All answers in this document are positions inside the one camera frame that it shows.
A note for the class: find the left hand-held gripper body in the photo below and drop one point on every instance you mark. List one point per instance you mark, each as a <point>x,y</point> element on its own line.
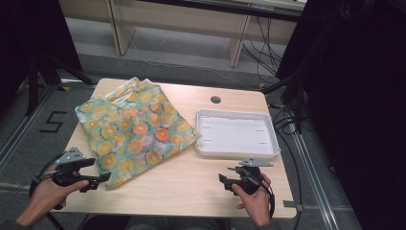
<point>68,172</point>

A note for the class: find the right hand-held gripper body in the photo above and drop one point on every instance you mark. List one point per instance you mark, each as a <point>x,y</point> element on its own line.
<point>250,179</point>

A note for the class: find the white plastic tray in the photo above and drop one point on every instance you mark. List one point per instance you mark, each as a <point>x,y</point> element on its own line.
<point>236,134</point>

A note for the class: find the green floral shopping bag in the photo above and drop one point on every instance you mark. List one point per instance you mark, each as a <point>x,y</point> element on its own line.
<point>134,131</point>

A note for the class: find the person's right hand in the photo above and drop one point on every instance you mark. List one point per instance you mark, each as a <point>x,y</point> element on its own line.
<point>253,204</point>

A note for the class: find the person's left hand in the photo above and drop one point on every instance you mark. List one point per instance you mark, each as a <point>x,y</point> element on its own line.
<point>44,198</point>

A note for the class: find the black tripod stand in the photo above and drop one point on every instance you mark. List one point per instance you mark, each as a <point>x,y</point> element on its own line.
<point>293,96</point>
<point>48,73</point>

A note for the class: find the black curtain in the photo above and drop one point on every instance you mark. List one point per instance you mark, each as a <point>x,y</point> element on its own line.
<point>28,28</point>
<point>357,96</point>

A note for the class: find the light wooden desk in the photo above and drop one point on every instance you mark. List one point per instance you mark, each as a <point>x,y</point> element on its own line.
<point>178,19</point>

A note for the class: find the grey table edge bracket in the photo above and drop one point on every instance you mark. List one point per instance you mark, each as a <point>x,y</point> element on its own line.
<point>292,204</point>

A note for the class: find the aluminium floor rail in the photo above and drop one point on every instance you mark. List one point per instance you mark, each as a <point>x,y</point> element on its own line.
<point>22,127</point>
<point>314,179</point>

